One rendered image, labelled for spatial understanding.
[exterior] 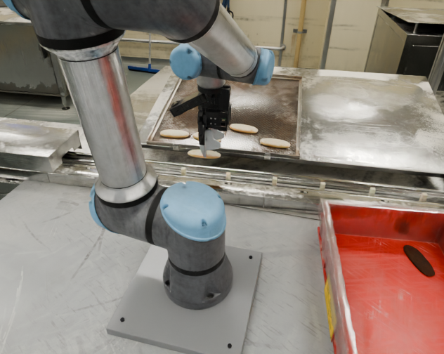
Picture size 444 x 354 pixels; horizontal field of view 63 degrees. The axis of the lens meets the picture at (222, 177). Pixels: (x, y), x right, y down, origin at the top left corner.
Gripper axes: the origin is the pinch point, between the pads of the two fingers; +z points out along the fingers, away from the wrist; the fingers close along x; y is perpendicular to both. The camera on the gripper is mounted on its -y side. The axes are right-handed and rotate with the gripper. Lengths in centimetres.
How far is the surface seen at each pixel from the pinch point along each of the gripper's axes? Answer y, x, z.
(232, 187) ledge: 9.8, -6.7, 7.8
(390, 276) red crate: 50, -29, 11
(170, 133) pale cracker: -14.7, 13.8, 3.4
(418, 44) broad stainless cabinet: 104, 167, 6
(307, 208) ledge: 31.2, -9.6, 9.7
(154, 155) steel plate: -20.6, 12.8, 12.1
